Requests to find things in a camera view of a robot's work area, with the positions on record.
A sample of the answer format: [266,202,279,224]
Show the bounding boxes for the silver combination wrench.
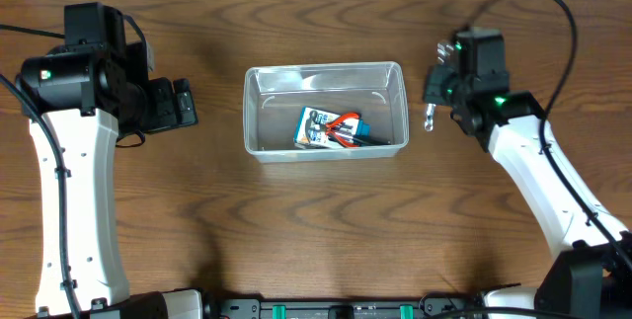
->
[423,40,454,132]

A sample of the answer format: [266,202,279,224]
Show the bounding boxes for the teal white screw box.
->
[293,107,370,149]

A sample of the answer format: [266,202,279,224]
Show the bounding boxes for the red handled pliers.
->
[322,113,360,149]

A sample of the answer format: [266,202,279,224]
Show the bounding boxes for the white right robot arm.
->
[424,64,631,318]

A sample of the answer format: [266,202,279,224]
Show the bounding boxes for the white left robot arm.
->
[11,42,201,318]

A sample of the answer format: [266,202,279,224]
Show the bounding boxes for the clear plastic container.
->
[243,61,409,163]

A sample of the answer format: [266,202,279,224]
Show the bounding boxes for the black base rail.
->
[219,294,474,319]

